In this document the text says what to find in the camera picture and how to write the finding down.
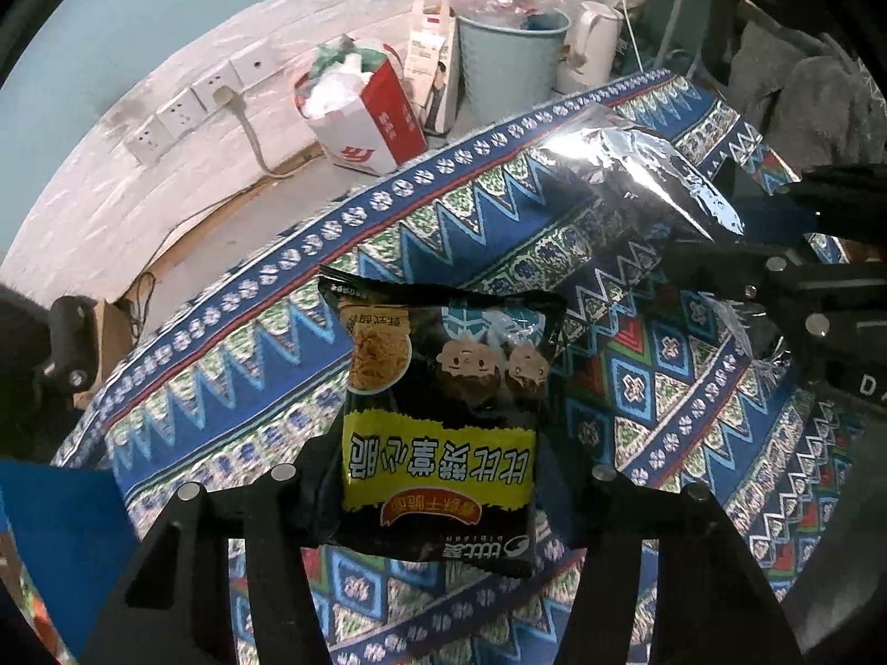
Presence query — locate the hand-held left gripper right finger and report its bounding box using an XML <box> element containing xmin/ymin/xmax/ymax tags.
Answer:
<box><xmin>533</xmin><ymin>457</ymin><xmax>805</xmax><ymax>665</ymax></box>

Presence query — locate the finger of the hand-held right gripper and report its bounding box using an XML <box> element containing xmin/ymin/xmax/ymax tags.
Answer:
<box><xmin>721</xmin><ymin>165</ymin><xmax>887</xmax><ymax>238</ymax></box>
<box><xmin>661</xmin><ymin>241</ymin><xmax>841</xmax><ymax>342</ymax></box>

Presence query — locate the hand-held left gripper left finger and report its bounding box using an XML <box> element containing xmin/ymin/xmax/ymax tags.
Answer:
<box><xmin>79</xmin><ymin>436</ymin><xmax>348</xmax><ymax>665</ymax></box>

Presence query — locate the black noodle snack packet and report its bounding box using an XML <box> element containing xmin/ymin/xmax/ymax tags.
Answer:
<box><xmin>317</xmin><ymin>264</ymin><xmax>569</xmax><ymax>579</ymax></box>

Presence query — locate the silver foil snack packet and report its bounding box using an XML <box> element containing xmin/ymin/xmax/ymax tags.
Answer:
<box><xmin>533</xmin><ymin>103</ymin><xmax>794</xmax><ymax>370</ymax></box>

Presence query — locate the blue patterned cloth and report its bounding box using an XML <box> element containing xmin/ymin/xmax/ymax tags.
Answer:
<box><xmin>52</xmin><ymin>69</ymin><xmax>887</xmax><ymax>665</ymax></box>

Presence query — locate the white electric kettle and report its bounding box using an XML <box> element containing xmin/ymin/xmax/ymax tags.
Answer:
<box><xmin>554</xmin><ymin>1</ymin><xmax>626</xmax><ymax>95</ymax></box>

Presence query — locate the black plastic object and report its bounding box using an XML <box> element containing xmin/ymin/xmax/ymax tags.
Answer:
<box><xmin>0</xmin><ymin>283</ymin><xmax>106</xmax><ymax>462</ymax></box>

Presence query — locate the teal waste bin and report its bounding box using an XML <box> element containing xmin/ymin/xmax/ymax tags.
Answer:
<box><xmin>457</xmin><ymin>10</ymin><xmax>573</xmax><ymax>127</ymax></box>

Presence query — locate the clear plastic trash bag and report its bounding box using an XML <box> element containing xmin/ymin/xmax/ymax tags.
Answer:
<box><xmin>456</xmin><ymin>0</ymin><xmax>570</xmax><ymax>32</ymax></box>

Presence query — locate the white carton box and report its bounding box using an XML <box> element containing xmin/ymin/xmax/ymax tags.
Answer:
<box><xmin>405</xmin><ymin>0</ymin><xmax>463</xmax><ymax>137</ymax></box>

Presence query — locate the red and white paper bag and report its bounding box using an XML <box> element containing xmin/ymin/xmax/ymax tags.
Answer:
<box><xmin>294</xmin><ymin>38</ymin><xmax>429</xmax><ymax>177</ymax></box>

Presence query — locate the white hanging cable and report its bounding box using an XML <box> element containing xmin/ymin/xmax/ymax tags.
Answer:
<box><xmin>611</xmin><ymin>0</ymin><xmax>647</xmax><ymax>74</ymax></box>

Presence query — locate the black floor cable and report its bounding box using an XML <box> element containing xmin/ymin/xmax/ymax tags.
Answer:
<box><xmin>125</xmin><ymin>173</ymin><xmax>278</xmax><ymax>344</ymax></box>

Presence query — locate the grey plug with cable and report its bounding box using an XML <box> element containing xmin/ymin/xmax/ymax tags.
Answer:
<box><xmin>211</xmin><ymin>86</ymin><xmax>327</xmax><ymax>177</ymax></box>

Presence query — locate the white wall socket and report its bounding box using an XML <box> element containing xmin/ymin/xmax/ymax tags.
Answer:
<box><xmin>192</xmin><ymin>69</ymin><xmax>241</xmax><ymax>113</ymax></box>
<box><xmin>231</xmin><ymin>38</ymin><xmax>279</xmax><ymax>85</ymax></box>
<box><xmin>158</xmin><ymin>90</ymin><xmax>209</xmax><ymax>141</ymax></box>
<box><xmin>126</xmin><ymin>117</ymin><xmax>169</xmax><ymax>168</ymax></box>

